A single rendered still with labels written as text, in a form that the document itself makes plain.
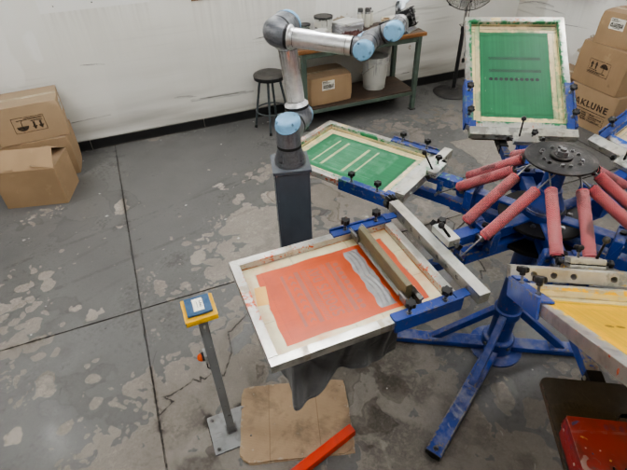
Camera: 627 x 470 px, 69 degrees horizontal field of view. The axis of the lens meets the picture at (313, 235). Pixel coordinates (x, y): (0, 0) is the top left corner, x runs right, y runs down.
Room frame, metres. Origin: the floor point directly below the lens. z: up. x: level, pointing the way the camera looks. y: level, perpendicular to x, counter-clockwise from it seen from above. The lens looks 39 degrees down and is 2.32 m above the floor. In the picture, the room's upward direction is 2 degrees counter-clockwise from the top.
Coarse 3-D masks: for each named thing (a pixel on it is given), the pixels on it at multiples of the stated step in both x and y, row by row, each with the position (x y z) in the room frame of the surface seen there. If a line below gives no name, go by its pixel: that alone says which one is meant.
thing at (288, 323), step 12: (408, 276) 1.40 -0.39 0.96; (360, 288) 1.33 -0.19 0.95; (420, 288) 1.32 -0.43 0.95; (372, 300) 1.26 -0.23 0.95; (396, 300) 1.26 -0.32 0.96; (276, 312) 1.22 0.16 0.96; (288, 312) 1.22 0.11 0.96; (348, 312) 1.21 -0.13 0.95; (360, 312) 1.20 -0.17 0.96; (372, 312) 1.20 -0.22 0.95; (276, 324) 1.16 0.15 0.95; (288, 324) 1.16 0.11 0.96; (300, 324) 1.16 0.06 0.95; (324, 324) 1.15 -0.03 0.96; (336, 324) 1.15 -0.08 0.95; (348, 324) 1.15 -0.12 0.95; (288, 336) 1.10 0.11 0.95; (300, 336) 1.10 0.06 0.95; (312, 336) 1.10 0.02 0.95
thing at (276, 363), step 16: (384, 224) 1.72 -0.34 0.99; (320, 240) 1.62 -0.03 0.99; (336, 240) 1.63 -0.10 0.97; (400, 240) 1.60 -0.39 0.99; (256, 256) 1.52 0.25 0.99; (272, 256) 1.52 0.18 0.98; (288, 256) 1.55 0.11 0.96; (416, 256) 1.48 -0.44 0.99; (240, 272) 1.42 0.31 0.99; (432, 272) 1.38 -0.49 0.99; (240, 288) 1.32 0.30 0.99; (256, 320) 1.15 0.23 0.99; (384, 320) 1.13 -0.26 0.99; (336, 336) 1.07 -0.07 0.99; (352, 336) 1.06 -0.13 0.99; (368, 336) 1.08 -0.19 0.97; (272, 352) 1.00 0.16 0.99; (288, 352) 1.00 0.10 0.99; (304, 352) 1.00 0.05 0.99; (320, 352) 1.01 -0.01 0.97; (272, 368) 0.94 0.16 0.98
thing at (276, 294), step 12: (336, 252) 1.57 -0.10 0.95; (360, 252) 1.56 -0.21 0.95; (300, 264) 1.50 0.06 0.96; (312, 264) 1.49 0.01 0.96; (348, 264) 1.48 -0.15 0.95; (372, 264) 1.48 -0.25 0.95; (396, 264) 1.47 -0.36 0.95; (264, 276) 1.43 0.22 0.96; (276, 276) 1.42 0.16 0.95; (348, 276) 1.41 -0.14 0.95; (276, 288) 1.35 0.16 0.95; (276, 300) 1.28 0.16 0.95; (288, 300) 1.28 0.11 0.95
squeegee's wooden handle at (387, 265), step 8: (360, 232) 1.59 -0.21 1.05; (368, 232) 1.57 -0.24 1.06; (360, 240) 1.59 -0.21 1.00; (368, 240) 1.53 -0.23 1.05; (368, 248) 1.52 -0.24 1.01; (376, 248) 1.46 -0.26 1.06; (376, 256) 1.45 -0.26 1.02; (384, 256) 1.41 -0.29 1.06; (384, 264) 1.39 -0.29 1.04; (392, 264) 1.36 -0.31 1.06; (384, 272) 1.38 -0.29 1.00; (392, 272) 1.33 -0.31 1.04; (400, 272) 1.31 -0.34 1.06; (392, 280) 1.33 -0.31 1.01; (400, 280) 1.27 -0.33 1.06; (408, 280) 1.27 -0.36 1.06; (400, 288) 1.27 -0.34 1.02; (408, 288) 1.24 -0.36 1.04; (408, 296) 1.24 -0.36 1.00
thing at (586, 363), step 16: (576, 352) 1.02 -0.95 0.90; (592, 368) 0.94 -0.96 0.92; (544, 384) 0.87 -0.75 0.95; (560, 384) 0.86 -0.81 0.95; (576, 384) 0.86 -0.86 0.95; (592, 384) 0.86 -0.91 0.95; (608, 384) 0.86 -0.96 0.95; (544, 400) 0.82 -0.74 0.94; (560, 400) 0.81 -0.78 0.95; (576, 400) 0.80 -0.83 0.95; (592, 400) 0.80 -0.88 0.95; (608, 400) 0.80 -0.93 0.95; (624, 400) 0.80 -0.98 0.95; (560, 416) 0.75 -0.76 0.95; (576, 416) 0.75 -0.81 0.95; (592, 416) 0.75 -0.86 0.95; (608, 416) 0.75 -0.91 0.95; (560, 448) 0.65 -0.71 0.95
